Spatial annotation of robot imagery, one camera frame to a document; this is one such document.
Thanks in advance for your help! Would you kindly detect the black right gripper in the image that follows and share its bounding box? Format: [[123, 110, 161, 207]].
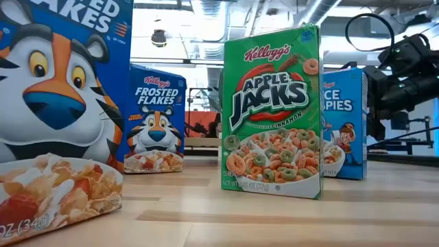
[[362, 64, 390, 142]]

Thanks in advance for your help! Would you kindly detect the blue Rice Krispies cereal box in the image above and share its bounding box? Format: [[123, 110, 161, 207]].
[[321, 67, 368, 181]]

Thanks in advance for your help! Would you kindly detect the green Apple Jacks cereal box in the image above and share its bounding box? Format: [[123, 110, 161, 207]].
[[220, 23, 325, 200]]

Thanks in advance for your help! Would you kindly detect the blue Frosted Flakes cereal box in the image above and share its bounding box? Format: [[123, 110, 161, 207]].
[[0, 0, 134, 246], [123, 63, 188, 175]]

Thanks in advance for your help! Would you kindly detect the black monitor on arm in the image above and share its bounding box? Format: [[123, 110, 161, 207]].
[[390, 111, 410, 130]]

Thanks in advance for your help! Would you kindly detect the black desk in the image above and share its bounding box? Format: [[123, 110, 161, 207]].
[[367, 138, 435, 155]]

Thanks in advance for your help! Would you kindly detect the person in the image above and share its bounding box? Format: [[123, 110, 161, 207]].
[[205, 112, 223, 139]]

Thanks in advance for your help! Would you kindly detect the orange red board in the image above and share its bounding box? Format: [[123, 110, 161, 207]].
[[185, 111, 220, 138]]

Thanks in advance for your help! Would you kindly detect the long ceiling light strip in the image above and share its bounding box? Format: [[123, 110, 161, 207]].
[[130, 57, 392, 72]]

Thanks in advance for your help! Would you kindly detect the black ceiling dome fixture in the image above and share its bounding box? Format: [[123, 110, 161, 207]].
[[150, 29, 168, 48]]

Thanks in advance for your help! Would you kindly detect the long black cable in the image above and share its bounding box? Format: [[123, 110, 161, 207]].
[[366, 126, 439, 149]]

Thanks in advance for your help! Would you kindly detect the black table frame rail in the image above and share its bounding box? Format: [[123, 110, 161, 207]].
[[367, 152, 439, 168]]

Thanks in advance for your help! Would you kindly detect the looped black cable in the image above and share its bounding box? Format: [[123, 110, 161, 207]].
[[344, 12, 396, 53]]

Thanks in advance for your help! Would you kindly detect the silver ventilation duct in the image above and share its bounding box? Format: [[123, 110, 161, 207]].
[[293, 0, 344, 27]]

